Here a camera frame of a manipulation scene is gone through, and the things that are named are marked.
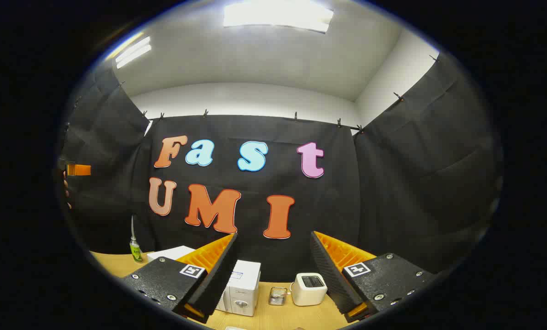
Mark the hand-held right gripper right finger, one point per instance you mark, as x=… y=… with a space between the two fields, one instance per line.
x=330 y=279

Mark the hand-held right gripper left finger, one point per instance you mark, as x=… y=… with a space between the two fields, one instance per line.
x=218 y=284

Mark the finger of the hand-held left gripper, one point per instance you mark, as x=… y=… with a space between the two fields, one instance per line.
x=80 y=170

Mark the white microwave oven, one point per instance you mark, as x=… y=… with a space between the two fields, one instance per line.
x=243 y=284

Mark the white toaster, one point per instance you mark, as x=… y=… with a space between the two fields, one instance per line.
x=307 y=291

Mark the green spray bottle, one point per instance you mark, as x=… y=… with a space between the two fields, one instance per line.
x=136 y=251

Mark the ceiling light panel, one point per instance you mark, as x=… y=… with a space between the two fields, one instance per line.
x=133 y=52
x=278 y=16

